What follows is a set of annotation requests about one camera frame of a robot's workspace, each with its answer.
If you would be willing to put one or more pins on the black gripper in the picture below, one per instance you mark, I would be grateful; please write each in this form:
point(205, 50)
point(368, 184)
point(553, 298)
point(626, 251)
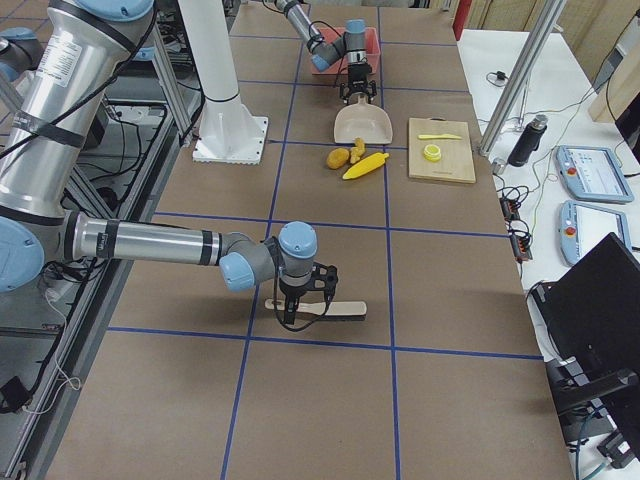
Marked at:
point(357, 74)
point(291, 289)

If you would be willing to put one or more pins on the beige plastic dustpan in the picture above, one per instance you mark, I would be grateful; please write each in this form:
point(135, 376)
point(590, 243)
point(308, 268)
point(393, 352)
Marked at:
point(363, 120)

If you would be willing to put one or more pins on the toy ginger root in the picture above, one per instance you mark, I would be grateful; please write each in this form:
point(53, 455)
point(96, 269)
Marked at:
point(357, 151)

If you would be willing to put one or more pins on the brown toy potato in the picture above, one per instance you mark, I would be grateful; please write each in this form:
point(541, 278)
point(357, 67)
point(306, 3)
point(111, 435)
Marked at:
point(337, 158)

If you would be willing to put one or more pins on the yellow toy corn cob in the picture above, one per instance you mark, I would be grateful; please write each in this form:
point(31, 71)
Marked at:
point(365, 166)

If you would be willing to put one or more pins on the pink plastic bin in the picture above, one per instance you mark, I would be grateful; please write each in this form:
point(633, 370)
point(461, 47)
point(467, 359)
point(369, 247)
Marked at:
point(373, 53)

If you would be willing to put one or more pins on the yellow plastic knife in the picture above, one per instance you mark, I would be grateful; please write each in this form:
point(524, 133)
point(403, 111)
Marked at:
point(445, 136)

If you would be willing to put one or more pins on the lemon slices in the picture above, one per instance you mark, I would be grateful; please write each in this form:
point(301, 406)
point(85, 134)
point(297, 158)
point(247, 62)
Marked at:
point(432, 153)

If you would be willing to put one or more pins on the wooden cutting board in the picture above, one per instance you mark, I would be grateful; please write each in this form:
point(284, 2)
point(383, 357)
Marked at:
point(456, 164)

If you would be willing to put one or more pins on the black water bottle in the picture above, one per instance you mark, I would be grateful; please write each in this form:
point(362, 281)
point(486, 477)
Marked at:
point(529, 141)

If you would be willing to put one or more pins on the teach pendant tablet far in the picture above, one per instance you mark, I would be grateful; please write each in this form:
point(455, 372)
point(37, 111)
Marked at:
point(592, 174)

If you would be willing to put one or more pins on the teach pendant tablet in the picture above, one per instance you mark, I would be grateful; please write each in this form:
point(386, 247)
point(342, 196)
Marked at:
point(583, 226)
point(592, 174)

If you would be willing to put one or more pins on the teach pendant tablet near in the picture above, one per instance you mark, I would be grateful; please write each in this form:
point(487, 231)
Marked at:
point(583, 226)

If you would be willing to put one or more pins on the black monitor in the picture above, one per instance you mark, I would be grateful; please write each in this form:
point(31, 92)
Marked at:
point(592, 316)

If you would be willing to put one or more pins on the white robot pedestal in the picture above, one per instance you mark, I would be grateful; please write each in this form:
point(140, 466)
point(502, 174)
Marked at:
point(228, 132)

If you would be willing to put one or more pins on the aluminium frame post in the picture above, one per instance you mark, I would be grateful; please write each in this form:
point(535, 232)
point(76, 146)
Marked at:
point(529, 54)

